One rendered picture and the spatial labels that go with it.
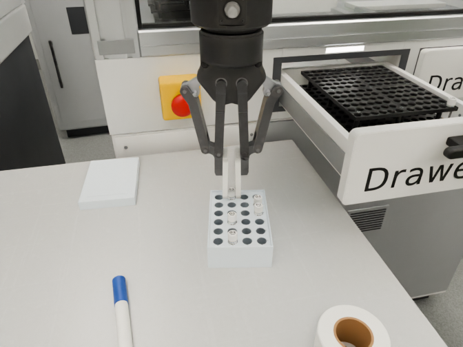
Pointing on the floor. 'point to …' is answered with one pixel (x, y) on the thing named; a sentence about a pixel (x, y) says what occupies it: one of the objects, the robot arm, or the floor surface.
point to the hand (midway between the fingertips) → (231, 173)
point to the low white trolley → (187, 259)
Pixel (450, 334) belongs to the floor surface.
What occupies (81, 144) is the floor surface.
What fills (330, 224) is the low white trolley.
